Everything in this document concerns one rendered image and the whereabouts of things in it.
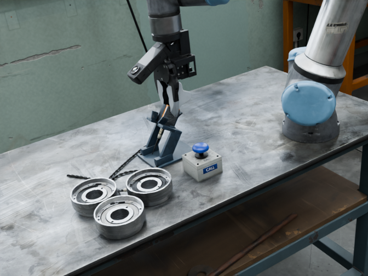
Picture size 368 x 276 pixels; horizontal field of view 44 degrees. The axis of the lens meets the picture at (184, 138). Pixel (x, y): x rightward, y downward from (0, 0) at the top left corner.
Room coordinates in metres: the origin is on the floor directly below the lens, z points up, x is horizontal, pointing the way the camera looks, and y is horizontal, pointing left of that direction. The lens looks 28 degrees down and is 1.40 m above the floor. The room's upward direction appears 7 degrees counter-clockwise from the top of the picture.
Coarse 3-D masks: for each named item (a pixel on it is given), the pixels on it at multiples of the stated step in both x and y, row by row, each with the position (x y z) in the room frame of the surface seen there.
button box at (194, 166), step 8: (192, 152) 0.98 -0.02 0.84; (208, 152) 0.97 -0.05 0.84; (184, 160) 0.97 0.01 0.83; (192, 160) 0.94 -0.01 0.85; (200, 160) 0.94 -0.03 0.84; (208, 160) 0.93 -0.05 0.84; (216, 160) 0.94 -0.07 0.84; (184, 168) 0.97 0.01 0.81; (192, 168) 0.93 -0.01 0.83; (200, 168) 0.92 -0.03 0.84; (208, 168) 0.93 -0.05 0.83; (216, 168) 0.94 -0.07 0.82; (192, 176) 0.94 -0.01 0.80; (200, 176) 0.92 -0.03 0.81; (208, 176) 0.93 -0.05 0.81
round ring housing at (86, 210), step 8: (80, 184) 0.91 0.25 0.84; (88, 184) 0.92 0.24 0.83; (104, 184) 0.91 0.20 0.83; (112, 184) 0.90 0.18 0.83; (72, 192) 0.88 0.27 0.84; (88, 192) 0.89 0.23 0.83; (96, 192) 0.89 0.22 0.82; (104, 192) 0.88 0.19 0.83; (112, 192) 0.87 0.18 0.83; (72, 200) 0.84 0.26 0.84; (88, 200) 0.85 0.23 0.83; (96, 200) 0.85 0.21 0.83; (104, 200) 0.83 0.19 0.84; (80, 208) 0.83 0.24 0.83; (88, 208) 0.82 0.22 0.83; (88, 216) 0.83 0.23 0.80
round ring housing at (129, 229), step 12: (108, 204) 0.83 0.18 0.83; (132, 204) 0.82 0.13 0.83; (96, 216) 0.79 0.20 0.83; (108, 216) 0.78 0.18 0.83; (120, 216) 0.81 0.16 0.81; (132, 216) 0.78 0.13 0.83; (144, 216) 0.78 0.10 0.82; (108, 228) 0.74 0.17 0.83; (120, 228) 0.73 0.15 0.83; (132, 228) 0.74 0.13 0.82
